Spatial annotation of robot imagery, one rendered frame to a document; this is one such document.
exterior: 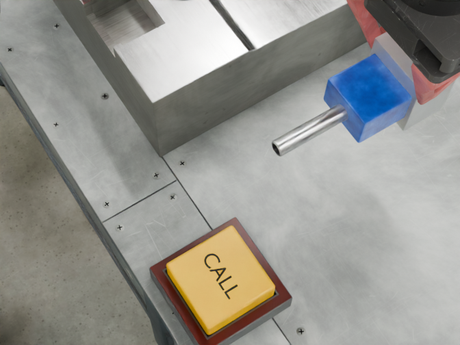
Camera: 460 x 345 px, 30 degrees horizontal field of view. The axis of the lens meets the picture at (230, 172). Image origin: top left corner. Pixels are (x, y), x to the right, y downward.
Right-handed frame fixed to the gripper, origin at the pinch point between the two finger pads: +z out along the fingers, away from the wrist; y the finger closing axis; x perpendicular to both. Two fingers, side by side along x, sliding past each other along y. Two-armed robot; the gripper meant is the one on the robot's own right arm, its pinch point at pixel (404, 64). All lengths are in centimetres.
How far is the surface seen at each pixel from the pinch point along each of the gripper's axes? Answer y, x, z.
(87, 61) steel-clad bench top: 21.8, 14.6, 15.4
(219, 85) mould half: 10.1, 8.3, 9.1
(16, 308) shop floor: 37, 32, 96
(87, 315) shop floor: 29, 22, 96
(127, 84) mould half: 14.5, 14.2, 9.7
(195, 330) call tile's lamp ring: -4.5, 19.8, 13.5
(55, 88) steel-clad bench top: 20.9, 18.3, 15.5
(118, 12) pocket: 20.6, 11.5, 9.1
